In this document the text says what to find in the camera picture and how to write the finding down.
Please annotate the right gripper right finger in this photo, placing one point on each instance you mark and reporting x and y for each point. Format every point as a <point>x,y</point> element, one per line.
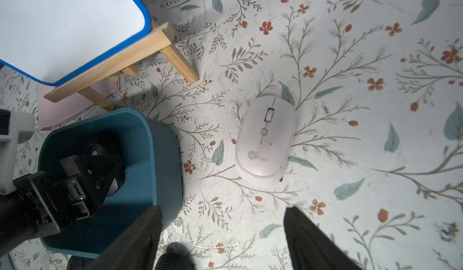
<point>309,248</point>

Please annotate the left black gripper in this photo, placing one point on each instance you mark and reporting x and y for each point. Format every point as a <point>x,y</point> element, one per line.
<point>52,204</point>

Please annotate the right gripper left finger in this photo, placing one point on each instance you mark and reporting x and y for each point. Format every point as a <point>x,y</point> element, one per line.
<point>136,248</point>

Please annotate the teal plastic storage box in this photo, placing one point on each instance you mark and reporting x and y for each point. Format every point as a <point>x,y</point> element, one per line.
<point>153,177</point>

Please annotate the light grey white mouse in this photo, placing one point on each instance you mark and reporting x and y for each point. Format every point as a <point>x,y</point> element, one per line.
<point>264,141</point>

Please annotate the pink paper folder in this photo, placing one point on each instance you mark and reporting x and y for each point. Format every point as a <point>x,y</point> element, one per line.
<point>51,114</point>

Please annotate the floral table mat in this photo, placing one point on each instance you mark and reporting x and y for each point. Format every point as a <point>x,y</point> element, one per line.
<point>376,160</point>

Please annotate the white board blue frame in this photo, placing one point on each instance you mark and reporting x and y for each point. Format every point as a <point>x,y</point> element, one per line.
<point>53,41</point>

